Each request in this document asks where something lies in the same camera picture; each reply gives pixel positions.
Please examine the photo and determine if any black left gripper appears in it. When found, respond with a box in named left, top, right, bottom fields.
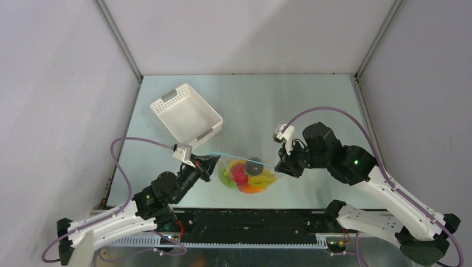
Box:
left=173, top=153, right=220, bottom=204

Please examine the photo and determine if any green star fruit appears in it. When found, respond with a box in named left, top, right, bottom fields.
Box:
left=218, top=168, right=237, bottom=189

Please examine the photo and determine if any red round fruit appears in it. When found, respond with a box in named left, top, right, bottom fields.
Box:
left=230, top=164, right=248, bottom=184

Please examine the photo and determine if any clear zip bag blue zipper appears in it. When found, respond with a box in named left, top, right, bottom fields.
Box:
left=211, top=152, right=282, bottom=194

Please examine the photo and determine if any orange red mango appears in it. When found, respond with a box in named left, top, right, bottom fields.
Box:
left=237, top=184, right=266, bottom=194

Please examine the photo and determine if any dark purple fruit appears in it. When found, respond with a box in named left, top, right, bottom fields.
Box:
left=245, top=157, right=264, bottom=176

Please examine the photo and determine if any yellow green fruit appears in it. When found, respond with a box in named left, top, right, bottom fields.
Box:
left=248, top=175, right=276, bottom=189

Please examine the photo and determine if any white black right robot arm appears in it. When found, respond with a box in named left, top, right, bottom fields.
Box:
left=273, top=122, right=460, bottom=266

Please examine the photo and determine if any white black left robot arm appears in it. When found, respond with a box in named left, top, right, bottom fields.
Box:
left=56, top=155, right=220, bottom=266

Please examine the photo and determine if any white perforated plastic basket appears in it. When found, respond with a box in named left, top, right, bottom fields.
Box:
left=150, top=83, right=224, bottom=149

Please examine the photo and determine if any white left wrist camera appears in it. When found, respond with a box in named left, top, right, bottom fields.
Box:
left=172, top=143, right=193, bottom=166

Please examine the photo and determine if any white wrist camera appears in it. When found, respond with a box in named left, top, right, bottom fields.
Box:
left=172, top=143, right=193, bottom=166
left=273, top=123, right=295, bottom=155

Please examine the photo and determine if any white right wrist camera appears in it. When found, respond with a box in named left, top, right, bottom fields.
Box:
left=273, top=123, right=295, bottom=155

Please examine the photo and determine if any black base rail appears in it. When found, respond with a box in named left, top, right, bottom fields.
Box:
left=157, top=208, right=343, bottom=245

